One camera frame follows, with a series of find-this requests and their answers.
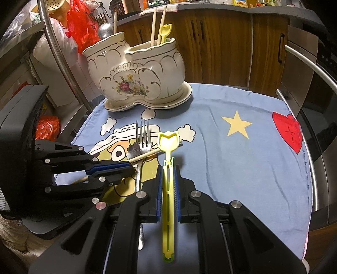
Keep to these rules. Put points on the white floral ceramic utensil holder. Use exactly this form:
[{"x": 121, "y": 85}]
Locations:
[{"x": 151, "y": 76}]

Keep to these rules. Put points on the thin wooden chopstick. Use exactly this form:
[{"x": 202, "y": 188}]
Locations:
[{"x": 115, "y": 21}]

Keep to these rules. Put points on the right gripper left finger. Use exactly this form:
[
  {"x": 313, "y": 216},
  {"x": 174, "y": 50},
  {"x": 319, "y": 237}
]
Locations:
[{"x": 106, "y": 238}]

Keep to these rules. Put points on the yellow perforated scoop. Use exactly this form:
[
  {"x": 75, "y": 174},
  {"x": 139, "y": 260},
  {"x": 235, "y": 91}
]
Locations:
[{"x": 58, "y": 9}]

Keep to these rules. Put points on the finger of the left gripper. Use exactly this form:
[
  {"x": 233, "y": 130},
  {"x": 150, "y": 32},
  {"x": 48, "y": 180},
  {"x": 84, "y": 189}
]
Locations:
[
  {"x": 81, "y": 192},
  {"x": 64, "y": 158}
]

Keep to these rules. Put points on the wooden kitchen cabinets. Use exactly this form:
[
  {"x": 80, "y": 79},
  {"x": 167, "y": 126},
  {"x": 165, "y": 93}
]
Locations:
[{"x": 234, "y": 48}]

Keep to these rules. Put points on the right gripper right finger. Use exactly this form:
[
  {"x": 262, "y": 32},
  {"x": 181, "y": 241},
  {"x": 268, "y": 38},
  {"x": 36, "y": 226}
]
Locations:
[{"x": 231, "y": 239}]

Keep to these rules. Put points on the white dish towel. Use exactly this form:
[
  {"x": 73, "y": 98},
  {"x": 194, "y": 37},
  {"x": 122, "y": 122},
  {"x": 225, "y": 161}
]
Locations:
[{"x": 169, "y": 8}]

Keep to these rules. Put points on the steel fork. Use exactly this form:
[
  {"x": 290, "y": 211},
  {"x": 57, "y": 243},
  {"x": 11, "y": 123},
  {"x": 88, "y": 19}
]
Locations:
[{"x": 143, "y": 138}]

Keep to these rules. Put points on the built-in oven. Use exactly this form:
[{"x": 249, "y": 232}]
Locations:
[{"x": 304, "y": 85}]

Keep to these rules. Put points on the red bag on shelf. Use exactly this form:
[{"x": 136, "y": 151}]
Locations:
[{"x": 48, "y": 128}]

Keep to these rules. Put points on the flower steel spoon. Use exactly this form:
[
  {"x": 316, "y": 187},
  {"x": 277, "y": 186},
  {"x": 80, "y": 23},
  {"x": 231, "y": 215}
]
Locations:
[{"x": 133, "y": 151}]

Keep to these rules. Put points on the long steel spoon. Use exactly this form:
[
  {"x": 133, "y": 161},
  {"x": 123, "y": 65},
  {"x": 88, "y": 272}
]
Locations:
[{"x": 105, "y": 30}]

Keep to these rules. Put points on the red plastic bag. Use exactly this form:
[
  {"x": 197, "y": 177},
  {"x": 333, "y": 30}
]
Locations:
[{"x": 81, "y": 26}]

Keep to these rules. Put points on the electric pressure cooker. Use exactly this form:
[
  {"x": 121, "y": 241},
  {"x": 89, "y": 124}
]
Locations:
[{"x": 117, "y": 6}]

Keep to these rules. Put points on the blue cartoon cloth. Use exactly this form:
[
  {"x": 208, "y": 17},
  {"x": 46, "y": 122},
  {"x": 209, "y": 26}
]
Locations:
[{"x": 236, "y": 145}]

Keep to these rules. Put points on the yellow plastic training chopstick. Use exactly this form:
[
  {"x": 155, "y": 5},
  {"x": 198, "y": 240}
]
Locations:
[
  {"x": 168, "y": 142},
  {"x": 164, "y": 32}
]

